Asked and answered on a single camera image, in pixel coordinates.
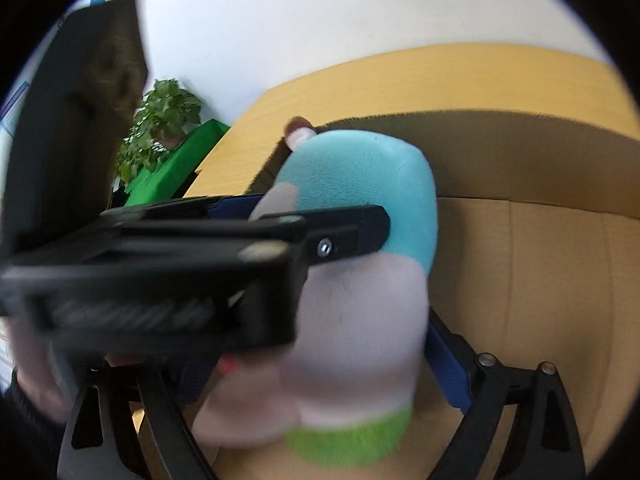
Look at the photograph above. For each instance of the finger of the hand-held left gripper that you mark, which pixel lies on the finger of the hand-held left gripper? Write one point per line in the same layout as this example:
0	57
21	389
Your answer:
350	232
230	206

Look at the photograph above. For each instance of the pastel plush toy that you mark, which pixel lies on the pastel plush toy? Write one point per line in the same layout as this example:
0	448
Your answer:
360	310

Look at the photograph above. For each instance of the cardboard box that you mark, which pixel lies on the cardboard box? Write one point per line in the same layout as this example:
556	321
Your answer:
525	285

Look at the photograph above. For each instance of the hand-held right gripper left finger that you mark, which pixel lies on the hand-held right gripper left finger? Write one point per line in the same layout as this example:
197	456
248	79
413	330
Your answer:
160	410

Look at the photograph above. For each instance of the person's left hand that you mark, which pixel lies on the person's left hand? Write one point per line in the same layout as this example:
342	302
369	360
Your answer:
35	375

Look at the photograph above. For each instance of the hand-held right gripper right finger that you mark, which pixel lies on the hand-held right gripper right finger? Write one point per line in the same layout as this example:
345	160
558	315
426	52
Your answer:
450	365

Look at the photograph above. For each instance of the leafy potted plant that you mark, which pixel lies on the leafy potted plant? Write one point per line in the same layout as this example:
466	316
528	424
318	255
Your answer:
162	115

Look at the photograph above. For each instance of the person's left forearm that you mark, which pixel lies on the person's left forearm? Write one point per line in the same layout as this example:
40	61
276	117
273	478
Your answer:
22	440

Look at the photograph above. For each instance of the blue-framed wall poster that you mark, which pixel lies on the blue-framed wall poster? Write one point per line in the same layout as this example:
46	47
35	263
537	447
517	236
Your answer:
12	107

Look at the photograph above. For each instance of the green board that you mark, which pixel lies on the green board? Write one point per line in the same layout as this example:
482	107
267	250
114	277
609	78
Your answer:
200	142

